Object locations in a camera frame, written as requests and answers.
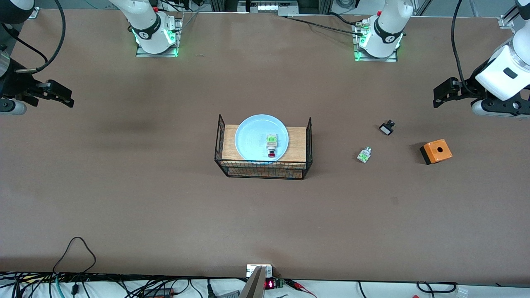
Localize red push button switch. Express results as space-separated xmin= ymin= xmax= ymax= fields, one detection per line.
xmin=265 ymin=133 xmax=278 ymax=158

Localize light blue plate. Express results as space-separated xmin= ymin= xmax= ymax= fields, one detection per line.
xmin=235 ymin=114 xmax=289 ymax=163

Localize wooden shelf board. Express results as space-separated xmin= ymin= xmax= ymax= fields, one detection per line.
xmin=222 ymin=124 xmax=308 ymax=169

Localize red clip leads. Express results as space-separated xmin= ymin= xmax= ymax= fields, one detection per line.
xmin=286 ymin=279 xmax=317 ymax=298

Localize silver metal bar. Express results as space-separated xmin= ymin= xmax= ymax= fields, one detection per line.
xmin=239 ymin=266 xmax=266 ymax=298

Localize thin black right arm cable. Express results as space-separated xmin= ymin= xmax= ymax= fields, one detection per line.
xmin=0 ymin=21 xmax=49 ymax=71

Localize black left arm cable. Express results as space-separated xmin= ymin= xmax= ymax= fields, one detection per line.
xmin=450 ymin=0 xmax=475 ymax=96

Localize orange button enclosure box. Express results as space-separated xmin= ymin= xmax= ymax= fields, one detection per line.
xmin=419 ymin=139 xmax=453 ymax=165

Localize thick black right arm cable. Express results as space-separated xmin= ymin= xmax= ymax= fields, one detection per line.
xmin=35 ymin=0 xmax=67 ymax=73

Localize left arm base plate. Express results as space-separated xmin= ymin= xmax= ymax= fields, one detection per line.
xmin=353 ymin=20 xmax=399 ymax=62

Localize aluminium corner frame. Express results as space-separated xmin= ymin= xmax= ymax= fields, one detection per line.
xmin=498 ymin=3 xmax=521 ymax=30

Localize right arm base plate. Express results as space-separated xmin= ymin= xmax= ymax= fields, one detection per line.
xmin=136 ymin=17 xmax=183 ymax=58

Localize looped thin black cable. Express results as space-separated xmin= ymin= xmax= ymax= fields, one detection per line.
xmin=52 ymin=236 xmax=97 ymax=274

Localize black cable to arm base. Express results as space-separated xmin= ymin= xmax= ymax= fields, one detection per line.
xmin=278 ymin=12 xmax=367 ymax=36

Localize black wire rack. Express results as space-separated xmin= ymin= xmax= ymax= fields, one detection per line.
xmin=214 ymin=114 xmax=313 ymax=180

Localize aluminium frame structure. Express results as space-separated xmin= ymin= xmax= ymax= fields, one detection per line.
xmin=209 ymin=0 xmax=334 ymax=17

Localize coiled black cable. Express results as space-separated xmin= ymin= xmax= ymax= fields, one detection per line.
xmin=416 ymin=281 xmax=457 ymax=293

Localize silver metal bracket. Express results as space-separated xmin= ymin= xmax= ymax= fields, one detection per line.
xmin=246 ymin=264 xmax=273 ymax=278

